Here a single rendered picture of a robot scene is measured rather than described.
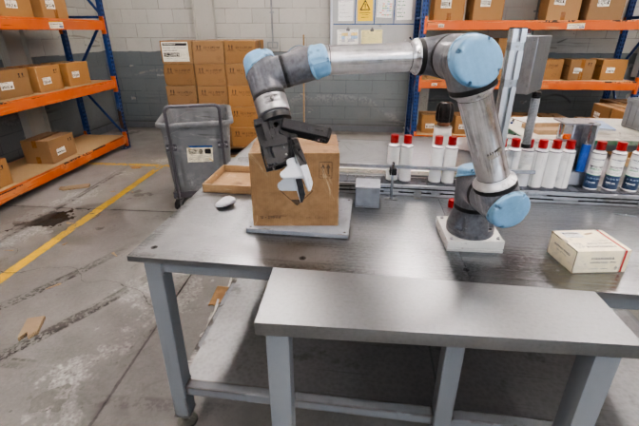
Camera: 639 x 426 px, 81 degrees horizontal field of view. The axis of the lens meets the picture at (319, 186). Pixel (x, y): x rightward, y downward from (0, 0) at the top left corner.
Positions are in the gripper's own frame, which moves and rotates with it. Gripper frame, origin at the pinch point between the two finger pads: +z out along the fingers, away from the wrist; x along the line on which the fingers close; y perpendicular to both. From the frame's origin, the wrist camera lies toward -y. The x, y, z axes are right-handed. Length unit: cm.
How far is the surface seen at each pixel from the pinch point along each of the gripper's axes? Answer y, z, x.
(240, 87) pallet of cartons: -18, -193, -343
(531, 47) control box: -89, -31, -20
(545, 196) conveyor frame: -104, 19, -55
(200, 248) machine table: 31, 1, -48
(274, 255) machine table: 9.0, 9.7, -40.8
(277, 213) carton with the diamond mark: 4, -4, -50
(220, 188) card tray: 22, -25, -85
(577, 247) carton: -75, 33, -17
